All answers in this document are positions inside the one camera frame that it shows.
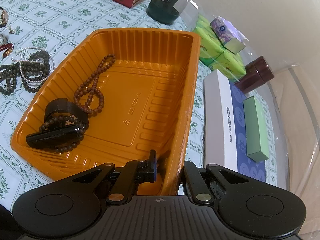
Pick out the orange plastic tray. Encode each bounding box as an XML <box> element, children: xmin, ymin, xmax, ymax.
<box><xmin>11</xmin><ymin>28</ymin><xmax>200</xmax><ymax>195</ymax></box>

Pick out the brown wooden bead bracelet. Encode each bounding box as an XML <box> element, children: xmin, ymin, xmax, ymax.
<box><xmin>73</xmin><ymin>54</ymin><xmax>117</xmax><ymax>118</ymax></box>

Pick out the dark green bead necklace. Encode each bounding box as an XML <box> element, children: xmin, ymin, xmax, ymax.
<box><xmin>0</xmin><ymin>50</ymin><xmax>52</xmax><ymax>96</ymax></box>

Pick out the white pearl necklace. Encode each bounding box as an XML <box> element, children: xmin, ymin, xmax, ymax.
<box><xmin>11</xmin><ymin>47</ymin><xmax>56</xmax><ymax>84</ymax></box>

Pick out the reddish bead bracelet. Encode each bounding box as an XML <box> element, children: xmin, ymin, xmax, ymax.
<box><xmin>1</xmin><ymin>42</ymin><xmax>15</xmax><ymax>58</ymax></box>

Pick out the black leather wristwatch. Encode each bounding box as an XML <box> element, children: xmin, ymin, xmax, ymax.
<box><xmin>0</xmin><ymin>7</ymin><xmax>9</xmax><ymax>28</ymax></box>

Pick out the white and blue flat box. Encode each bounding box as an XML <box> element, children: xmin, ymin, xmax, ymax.
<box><xmin>204</xmin><ymin>70</ymin><xmax>266</xmax><ymax>182</ymax></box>

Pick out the light green long box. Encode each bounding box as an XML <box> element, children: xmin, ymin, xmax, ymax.
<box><xmin>243</xmin><ymin>96</ymin><xmax>269</xmax><ymax>163</ymax></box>

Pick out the brown cylindrical canister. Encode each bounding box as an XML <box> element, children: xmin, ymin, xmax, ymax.
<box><xmin>234</xmin><ymin>56</ymin><xmax>274</xmax><ymax>94</ymax></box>

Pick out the green tissue pack bundle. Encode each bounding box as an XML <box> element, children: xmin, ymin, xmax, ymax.
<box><xmin>193</xmin><ymin>14</ymin><xmax>246</xmax><ymax>81</ymax></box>

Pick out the purple tissue pack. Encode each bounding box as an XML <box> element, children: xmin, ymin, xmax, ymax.
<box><xmin>210</xmin><ymin>16</ymin><xmax>248</xmax><ymax>54</ymax></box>

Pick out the dark green glass jar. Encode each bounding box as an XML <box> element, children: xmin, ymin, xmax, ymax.
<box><xmin>146</xmin><ymin>0</ymin><xmax>190</xmax><ymax>25</ymax></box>

